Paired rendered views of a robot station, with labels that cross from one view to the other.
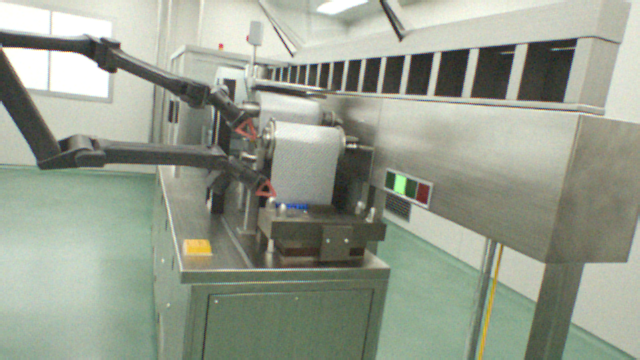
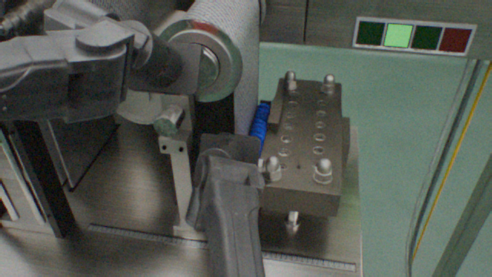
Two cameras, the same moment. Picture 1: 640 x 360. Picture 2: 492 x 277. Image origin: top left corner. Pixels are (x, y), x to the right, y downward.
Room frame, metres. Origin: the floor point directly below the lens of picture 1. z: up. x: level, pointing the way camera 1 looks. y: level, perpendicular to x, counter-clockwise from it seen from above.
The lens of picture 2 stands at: (1.15, 0.66, 1.57)
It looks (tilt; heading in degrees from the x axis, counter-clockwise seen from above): 39 degrees down; 303
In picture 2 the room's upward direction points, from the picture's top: straight up
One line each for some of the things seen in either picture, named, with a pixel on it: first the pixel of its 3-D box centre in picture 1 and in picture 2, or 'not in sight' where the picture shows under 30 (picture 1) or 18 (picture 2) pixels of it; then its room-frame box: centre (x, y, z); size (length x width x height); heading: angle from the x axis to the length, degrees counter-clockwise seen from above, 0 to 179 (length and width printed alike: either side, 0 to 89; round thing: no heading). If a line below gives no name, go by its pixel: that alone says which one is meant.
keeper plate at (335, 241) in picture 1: (335, 243); (343, 148); (1.37, -0.07, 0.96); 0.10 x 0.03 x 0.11; 113
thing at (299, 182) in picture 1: (302, 185); (247, 102); (1.54, 0.06, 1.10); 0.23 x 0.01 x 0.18; 113
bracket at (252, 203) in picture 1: (250, 191); (181, 167); (1.57, 0.25, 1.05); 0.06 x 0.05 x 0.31; 113
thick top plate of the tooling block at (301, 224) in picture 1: (322, 224); (304, 136); (1.45, -0.02, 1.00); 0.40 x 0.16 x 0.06; 113
